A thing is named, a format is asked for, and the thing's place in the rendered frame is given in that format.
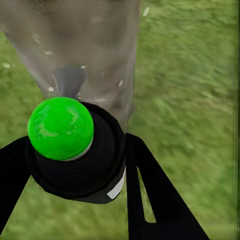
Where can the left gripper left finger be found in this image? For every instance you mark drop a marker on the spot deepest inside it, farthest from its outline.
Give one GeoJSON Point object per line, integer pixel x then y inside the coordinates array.
{"type": "Point", "coordinates": [14, 175]}

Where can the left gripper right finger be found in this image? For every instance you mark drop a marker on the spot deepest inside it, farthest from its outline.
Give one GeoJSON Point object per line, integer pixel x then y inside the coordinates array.
{"type": "Point", "coordinates": [174, 220]}

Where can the pesticide atomizer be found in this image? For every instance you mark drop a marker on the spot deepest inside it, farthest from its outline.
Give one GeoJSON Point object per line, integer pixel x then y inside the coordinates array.
{"type": "Point", "coordinates": [75, 150]}

